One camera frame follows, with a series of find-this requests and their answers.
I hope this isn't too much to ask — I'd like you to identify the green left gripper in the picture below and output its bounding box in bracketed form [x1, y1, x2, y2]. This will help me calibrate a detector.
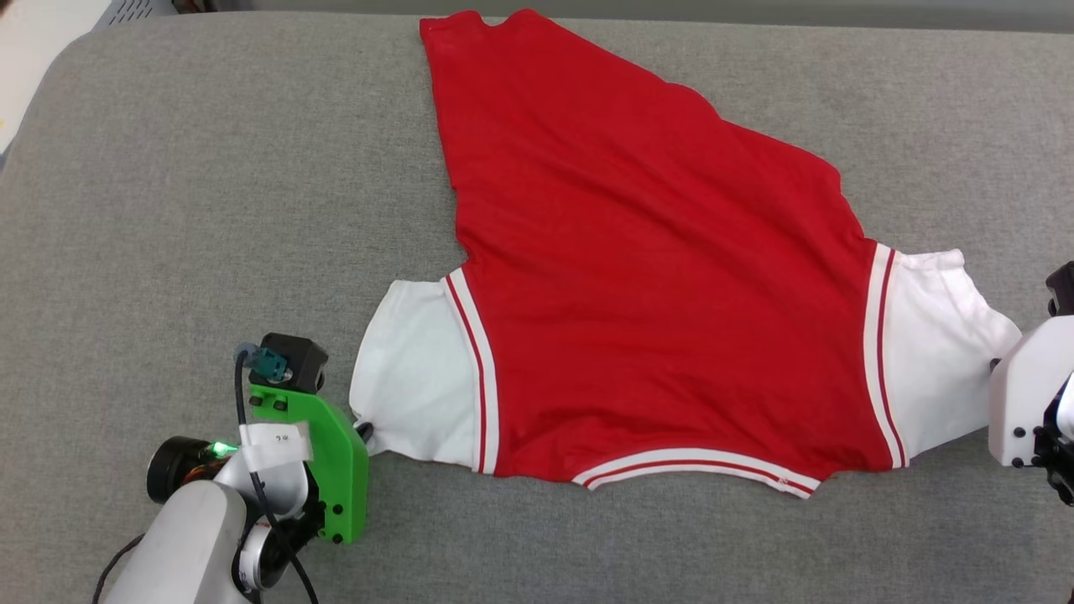
[248, 382, 376, 545]

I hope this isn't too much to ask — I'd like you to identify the teal left camera connector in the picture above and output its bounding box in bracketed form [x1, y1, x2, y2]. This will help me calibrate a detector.
[252, 348, 291, 384]

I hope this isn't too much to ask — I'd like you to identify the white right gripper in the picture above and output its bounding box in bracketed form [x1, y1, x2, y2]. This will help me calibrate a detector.
[988, 314, 1074, 469]

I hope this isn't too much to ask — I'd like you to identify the red and white baseball shirt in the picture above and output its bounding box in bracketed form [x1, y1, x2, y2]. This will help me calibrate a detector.
[348, 8, 1024, 502]

